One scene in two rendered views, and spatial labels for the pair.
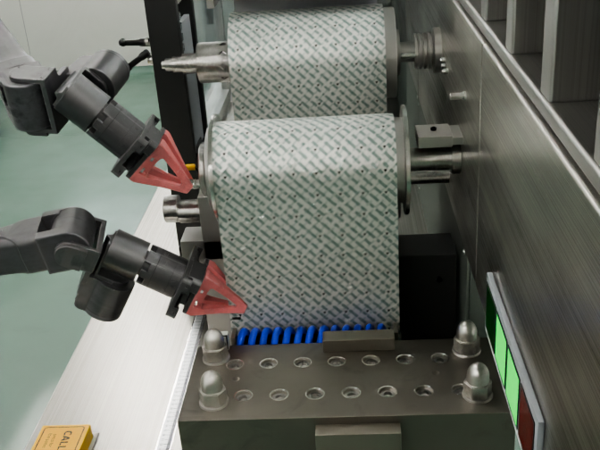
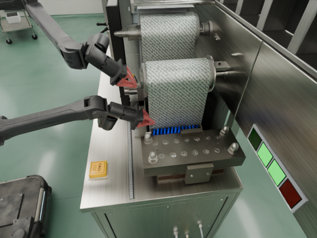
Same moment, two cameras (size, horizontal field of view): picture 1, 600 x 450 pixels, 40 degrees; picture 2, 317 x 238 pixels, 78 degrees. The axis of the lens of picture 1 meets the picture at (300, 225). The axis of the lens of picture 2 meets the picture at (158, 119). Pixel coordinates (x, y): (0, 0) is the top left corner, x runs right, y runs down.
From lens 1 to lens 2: 0.44 m
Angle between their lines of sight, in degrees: 21
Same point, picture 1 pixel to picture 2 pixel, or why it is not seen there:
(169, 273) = (131, 116)
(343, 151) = (192, 74)
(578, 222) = not seen: outside the picture
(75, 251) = (100, 114)
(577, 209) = not seen: outside the picture
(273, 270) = (164, 112)
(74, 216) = (96, 99)
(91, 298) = (104, 124)
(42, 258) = (87, 115)
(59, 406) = (92, 152)
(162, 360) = (121, 131)
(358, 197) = (196, 89)
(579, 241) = not seen: outside the picture
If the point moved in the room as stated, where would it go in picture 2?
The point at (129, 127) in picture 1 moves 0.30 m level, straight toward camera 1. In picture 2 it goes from (115, 66) to (145, 123)
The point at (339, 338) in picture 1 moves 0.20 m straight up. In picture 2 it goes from (186, 132) to (192, 93)
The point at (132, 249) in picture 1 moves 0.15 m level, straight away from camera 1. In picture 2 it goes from (118, 109) to (108, 89)
